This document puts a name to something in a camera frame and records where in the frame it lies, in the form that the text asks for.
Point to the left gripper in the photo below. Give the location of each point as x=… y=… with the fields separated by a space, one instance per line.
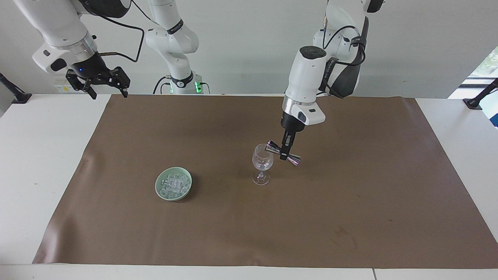
x=291 y=122

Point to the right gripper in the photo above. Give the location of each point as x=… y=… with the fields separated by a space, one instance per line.
x=91 y=68

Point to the iridescent metal jigger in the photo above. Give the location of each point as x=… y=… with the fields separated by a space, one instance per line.
x=295 y=158

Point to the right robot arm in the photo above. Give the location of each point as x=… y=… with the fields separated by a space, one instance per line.
x=62 y=29

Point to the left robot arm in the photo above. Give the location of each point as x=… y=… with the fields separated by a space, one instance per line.
x=307 y=77

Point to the clear wine glass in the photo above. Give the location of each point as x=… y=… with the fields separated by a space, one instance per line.
x=262 y=160

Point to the clear ice cube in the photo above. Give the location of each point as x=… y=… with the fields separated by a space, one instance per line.
x=179 y=191
x=180 y=181
x=167 y=190
x=170 y=180

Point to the black stand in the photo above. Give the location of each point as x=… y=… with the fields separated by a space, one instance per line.
x=479 y=97
x=15 y=94

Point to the green ceramic bowl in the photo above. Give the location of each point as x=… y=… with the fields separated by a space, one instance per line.
x=160 y=190

